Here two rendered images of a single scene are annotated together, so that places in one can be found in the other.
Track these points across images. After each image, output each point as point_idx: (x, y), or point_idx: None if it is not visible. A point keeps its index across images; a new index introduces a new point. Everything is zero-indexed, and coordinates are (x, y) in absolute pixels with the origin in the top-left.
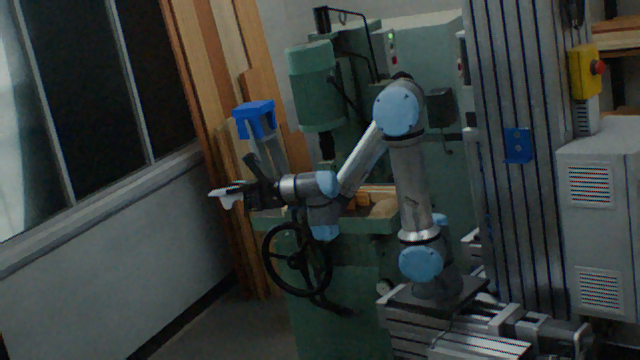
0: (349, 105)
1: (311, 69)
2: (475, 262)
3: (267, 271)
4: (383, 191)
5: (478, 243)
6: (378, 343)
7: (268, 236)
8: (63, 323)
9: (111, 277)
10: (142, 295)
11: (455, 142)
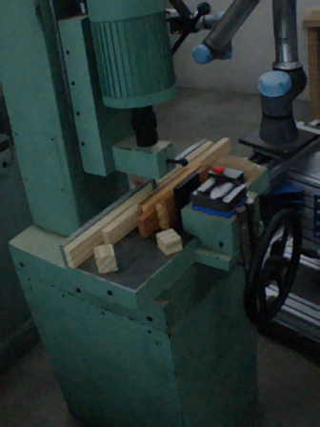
0: None
1: (164, 4)
2: (272, 187)
3: (256, 314)
4: (200, 158)
5: (270, 167)
6: (250, 329)
7: (264, 257)
8: None
9: None
10: None
11: (7, 151)
